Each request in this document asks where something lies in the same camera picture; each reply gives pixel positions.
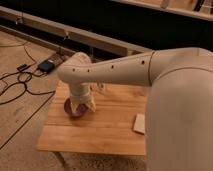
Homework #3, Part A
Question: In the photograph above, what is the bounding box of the wooden table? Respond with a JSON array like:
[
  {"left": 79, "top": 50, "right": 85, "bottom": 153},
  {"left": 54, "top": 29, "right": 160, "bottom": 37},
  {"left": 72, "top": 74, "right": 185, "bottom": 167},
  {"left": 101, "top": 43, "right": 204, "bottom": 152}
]
[{"left": 37, "top": 82, "right": 146, "bottom": 155}]

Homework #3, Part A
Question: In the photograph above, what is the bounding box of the black floor cable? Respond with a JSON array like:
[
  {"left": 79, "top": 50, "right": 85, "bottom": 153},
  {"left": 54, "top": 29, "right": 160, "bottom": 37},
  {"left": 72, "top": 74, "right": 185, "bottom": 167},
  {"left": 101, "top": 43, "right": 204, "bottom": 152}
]
[{"left": 0, "top": 41, "right": 57, "bottom": 107}]

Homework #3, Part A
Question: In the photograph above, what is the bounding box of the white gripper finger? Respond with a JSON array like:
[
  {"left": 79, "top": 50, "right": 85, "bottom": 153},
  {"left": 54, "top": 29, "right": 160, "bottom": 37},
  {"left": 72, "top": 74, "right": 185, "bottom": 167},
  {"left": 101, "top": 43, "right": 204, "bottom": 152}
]
[
  {"left": 86, "top": 100, "right": 96, "bottom": 112},
  {"left": 70, "top": 100, "right": 78, "bottom": 116}
]

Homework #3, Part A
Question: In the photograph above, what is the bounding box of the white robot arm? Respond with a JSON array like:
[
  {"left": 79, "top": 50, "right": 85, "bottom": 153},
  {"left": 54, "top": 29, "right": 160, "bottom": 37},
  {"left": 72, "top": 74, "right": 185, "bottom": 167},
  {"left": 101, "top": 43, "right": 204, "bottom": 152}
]
[{"left": 58, "top": 47, "right": 213, "bottom": 171}]

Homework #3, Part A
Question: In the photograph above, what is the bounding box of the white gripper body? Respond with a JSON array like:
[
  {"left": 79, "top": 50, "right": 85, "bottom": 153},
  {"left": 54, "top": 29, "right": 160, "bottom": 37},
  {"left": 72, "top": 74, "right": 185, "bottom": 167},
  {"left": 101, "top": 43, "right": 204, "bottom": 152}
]
[{"left": 69, "top": 83, "right": 94, "bottom": 104}]

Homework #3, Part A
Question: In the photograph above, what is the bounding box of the small black plug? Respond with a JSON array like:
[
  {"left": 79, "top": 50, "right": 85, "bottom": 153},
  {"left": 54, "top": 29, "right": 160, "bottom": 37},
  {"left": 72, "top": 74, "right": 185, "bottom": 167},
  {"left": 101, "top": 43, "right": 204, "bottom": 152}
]
[{"left": 17, "top": 64, "right": 30, "bottom": 72}]

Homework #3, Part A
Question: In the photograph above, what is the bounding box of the dark red ceramic bowl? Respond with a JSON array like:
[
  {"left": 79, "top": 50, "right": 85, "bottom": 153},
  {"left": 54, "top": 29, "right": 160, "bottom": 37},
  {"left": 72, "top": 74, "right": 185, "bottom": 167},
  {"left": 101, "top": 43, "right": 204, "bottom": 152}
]
[{"left": 64, "top": 98, "right": 88, "bottom": 118}]

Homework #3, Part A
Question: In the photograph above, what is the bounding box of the black power adapter box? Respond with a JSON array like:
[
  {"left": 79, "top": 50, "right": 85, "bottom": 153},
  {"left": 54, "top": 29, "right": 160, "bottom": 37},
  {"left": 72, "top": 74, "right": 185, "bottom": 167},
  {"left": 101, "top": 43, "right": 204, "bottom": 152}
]
[{"left": 37, "top": 60, "right": 55, "bottom": 73}]

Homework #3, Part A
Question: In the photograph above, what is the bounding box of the small wooden block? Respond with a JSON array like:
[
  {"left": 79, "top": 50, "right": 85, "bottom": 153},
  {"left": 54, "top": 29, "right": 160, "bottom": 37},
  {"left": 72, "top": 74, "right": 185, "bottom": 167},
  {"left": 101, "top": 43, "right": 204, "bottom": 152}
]
[{"left": 133, "top": 114, "right": 145, "bottom": 134}]

